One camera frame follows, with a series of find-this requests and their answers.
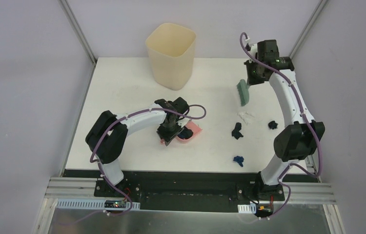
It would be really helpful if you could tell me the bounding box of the pink plastic dustpan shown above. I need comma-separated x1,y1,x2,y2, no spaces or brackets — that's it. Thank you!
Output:
157,119,202,146

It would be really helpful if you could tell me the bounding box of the green hand brush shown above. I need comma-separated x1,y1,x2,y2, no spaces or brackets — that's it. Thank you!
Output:
236,79,250,106

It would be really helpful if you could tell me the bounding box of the small black scrap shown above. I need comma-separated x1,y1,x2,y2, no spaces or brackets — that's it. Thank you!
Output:
268,120,278,130

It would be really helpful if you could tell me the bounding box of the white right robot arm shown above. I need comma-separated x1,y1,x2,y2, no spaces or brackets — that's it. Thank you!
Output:
237,39,325,200

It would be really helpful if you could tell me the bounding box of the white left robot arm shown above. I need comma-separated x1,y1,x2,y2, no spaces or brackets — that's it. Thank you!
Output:
85,97,189,197

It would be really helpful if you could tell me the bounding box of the blue paper scrap front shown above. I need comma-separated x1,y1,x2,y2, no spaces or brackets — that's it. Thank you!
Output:
233,156,244,167

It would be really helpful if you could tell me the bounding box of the cream plastic waste bin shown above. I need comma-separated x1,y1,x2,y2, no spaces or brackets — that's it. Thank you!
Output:
145,23,197,91

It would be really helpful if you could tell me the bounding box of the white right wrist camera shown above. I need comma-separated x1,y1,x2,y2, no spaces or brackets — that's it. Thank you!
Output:
244,38,257,58

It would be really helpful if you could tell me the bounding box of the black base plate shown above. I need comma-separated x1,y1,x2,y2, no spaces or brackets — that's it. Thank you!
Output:
94,171,285,213

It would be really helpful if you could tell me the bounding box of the white slotted cable duct right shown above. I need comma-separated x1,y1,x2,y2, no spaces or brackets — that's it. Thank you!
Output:
237,203,257,214

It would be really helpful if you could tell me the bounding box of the white slotted cable duct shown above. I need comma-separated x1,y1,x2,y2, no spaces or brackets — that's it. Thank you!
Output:
237,203,257,214
56,198,140,211

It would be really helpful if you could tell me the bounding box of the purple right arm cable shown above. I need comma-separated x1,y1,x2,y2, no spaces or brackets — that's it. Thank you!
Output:
239,32,324,220

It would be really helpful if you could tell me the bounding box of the white slotted cable duct left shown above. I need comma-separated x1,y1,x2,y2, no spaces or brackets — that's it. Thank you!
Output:
56,198,140,211

